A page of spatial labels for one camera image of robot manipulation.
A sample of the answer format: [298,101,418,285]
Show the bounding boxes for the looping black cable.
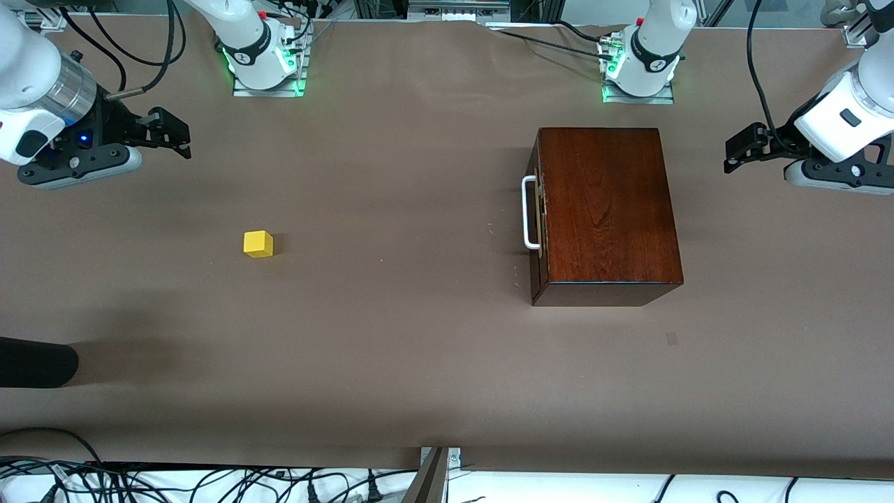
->
[0,427,105,467]

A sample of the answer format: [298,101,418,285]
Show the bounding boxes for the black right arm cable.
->
[59,0,188,101]

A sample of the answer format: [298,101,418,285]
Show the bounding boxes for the black cylindrical object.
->
[0,337,80,389]

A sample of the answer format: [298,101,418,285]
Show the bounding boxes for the dark wooden drawer cabinet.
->
[529,127,684,307]

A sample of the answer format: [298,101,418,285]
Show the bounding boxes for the aluminium table corner bracket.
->
[841,21,874,50]
[24,10,69,33]

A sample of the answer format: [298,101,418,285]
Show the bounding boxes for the aluminium profile post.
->
[403,447,462,503]

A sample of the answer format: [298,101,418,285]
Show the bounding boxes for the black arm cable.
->
[745,0,794,152]
[59,0,188,101]

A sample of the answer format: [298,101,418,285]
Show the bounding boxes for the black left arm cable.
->
[745,0,794,152]

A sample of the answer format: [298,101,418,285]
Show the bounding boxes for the wooden drawer with white handle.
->
[521,150,551,280]

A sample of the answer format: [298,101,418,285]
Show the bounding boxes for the tangled black cable bundle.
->
[0,458,420,503]

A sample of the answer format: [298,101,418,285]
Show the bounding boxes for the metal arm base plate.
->
[233,41,309,99]
[602,78,676,105]

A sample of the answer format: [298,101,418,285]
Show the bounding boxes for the thin black table cable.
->
[489,27,620,61]

